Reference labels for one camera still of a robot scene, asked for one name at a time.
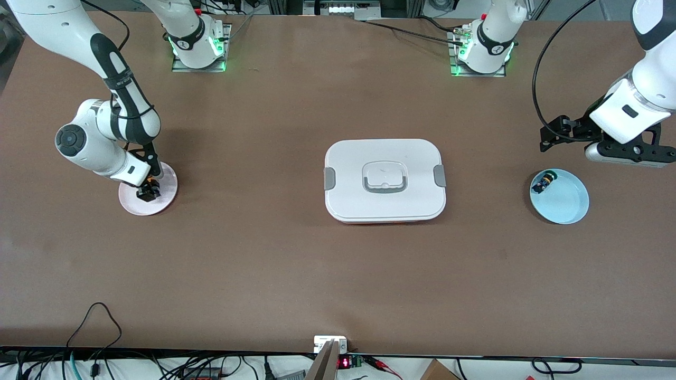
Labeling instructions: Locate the light blue round plate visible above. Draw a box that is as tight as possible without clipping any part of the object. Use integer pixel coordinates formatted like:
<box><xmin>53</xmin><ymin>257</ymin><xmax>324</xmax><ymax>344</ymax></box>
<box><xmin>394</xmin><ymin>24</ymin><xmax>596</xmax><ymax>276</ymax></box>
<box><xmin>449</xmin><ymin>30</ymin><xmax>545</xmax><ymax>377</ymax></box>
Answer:
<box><xmin>530</xmin><ymin>168</ymin><xmax>590</xmax><ymax>225</ymax></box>

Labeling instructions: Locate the small blue black object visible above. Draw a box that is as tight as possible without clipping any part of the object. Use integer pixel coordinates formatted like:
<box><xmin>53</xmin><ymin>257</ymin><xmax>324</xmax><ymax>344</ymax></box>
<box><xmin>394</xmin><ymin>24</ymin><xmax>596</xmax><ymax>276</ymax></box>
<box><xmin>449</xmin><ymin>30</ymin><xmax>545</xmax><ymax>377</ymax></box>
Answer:
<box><xmin>532</xmin><ymin>170</ymin><xmax>560</xmax><ymax>195</ymax></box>

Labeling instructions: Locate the red clip lead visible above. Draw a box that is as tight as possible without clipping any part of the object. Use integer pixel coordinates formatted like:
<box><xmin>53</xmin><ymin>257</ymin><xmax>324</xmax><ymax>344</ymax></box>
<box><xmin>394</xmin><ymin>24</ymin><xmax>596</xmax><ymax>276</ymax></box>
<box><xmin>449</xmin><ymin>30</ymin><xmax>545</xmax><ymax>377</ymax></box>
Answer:
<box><xmin>364</xmin><ymin>356</ymin><xmax>403</xmax><ymax>378</ymax></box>

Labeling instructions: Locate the brown cardboard box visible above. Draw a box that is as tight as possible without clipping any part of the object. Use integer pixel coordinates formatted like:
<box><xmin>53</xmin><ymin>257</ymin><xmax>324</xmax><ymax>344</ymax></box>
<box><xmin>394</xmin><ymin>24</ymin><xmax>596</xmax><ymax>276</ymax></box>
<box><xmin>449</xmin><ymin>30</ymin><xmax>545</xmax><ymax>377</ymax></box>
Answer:
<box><xmin>420</xmin><ymin>359</ymin><xmax>461</xmax><ymax>380</ymax></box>

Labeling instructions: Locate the aluminium camera post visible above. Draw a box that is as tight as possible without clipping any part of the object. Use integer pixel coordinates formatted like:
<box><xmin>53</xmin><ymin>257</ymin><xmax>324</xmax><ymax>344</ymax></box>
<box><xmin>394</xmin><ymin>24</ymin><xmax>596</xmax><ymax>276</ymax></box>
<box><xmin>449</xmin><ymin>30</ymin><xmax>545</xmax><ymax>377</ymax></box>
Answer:
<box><xmin>305</xmin><ymin>340</ymin><xmax>340</xmax><ymax>380</ymax></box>

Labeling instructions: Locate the pink box with white lid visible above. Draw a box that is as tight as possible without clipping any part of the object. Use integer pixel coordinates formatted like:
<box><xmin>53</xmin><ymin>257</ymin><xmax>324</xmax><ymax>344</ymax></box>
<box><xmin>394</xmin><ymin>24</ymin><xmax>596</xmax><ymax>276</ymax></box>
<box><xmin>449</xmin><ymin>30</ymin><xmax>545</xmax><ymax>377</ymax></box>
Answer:
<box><xmin>324</xmin><ymin>139</ymin><xmax>447</xmax><ymax>225</ymax></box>

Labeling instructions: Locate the light grey post bracket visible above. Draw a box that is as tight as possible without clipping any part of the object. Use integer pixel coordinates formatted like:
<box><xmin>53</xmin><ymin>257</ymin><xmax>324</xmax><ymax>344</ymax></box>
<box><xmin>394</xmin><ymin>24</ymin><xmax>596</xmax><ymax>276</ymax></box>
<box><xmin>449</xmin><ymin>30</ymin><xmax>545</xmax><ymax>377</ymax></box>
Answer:
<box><xmin>314</xmin><ymin>336</ymin><xmax>348</xmax><ymax>354</ymax></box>

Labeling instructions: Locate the thin black looped cable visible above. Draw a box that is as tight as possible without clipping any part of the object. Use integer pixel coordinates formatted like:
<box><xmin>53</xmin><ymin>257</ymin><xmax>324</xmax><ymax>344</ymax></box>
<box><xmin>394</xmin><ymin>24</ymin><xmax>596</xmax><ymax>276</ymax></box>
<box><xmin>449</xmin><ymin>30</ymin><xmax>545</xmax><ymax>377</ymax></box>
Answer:
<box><xmin>66</xmin><ymin>302</ymin><xmax>123</xmax><ymax>352</ymax></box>

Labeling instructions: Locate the pink round plate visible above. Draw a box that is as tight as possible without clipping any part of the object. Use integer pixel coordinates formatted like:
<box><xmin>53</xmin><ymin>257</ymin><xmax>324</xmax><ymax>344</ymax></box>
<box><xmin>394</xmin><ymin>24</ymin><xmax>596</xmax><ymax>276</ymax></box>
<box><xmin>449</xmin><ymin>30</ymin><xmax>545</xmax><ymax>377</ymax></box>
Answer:
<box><xmin>118</xmin><ymin>161</ymin><xmax>179</xmax><ymax>216</ymax></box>

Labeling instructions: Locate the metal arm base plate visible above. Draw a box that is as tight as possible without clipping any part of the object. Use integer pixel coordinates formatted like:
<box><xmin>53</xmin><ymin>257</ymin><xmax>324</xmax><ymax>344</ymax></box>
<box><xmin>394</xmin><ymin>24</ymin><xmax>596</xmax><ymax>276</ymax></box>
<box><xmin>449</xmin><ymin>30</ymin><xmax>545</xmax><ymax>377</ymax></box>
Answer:
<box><xmin>171</xmin><ymin>24</ymin><xmax>232</xmax><ymax>73</ymax></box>
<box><xmin>448</xmin><ymin>29</ymin><xmax>506</xmax><ymax>78</ymax></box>

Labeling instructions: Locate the grey aluminium frame rail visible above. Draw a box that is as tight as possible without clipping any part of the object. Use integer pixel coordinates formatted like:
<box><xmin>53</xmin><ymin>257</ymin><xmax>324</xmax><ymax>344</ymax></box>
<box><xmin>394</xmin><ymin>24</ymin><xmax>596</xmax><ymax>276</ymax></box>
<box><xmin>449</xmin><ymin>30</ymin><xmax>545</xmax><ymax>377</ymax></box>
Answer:
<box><xmin>303</xmin><ymin>0</ymin><xmax>382</xmax><ymax>21</ymax></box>

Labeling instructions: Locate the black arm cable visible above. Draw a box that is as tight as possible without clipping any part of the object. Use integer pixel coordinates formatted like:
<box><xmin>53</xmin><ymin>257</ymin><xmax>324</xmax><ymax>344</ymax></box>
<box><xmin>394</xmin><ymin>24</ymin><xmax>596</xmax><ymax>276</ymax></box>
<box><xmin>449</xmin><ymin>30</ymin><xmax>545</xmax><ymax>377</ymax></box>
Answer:
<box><xmin>532</xmin><ymin>0</ymin><xmax>600</xmax><ymax>143</ymax></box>
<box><xmin>79</xmin><ymin>0</ymin><xmax>131</xmax><ymax>52</ymax></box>

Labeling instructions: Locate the black base power cable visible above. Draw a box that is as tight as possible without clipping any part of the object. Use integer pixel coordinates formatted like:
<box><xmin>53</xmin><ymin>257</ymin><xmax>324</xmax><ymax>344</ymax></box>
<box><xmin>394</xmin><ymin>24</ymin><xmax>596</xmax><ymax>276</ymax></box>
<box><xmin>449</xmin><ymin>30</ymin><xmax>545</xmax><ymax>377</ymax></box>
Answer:
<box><xmin>363</xmin><ymin>20</ymin><xmax>468</xmax><ymax>48</ymax></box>

